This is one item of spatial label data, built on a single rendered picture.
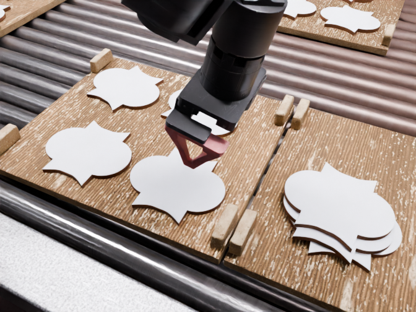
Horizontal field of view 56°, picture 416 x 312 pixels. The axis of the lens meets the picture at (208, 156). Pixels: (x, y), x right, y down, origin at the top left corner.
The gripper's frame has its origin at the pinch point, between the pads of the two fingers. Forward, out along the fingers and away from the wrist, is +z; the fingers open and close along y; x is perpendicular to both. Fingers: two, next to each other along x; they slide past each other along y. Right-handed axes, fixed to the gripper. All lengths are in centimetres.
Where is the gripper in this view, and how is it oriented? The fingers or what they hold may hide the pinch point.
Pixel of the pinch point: (207, 135)
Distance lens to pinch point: 48.7
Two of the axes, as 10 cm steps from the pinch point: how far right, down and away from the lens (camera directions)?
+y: -4.0, 6.7, -6.2
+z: -2.2, 5.9, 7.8
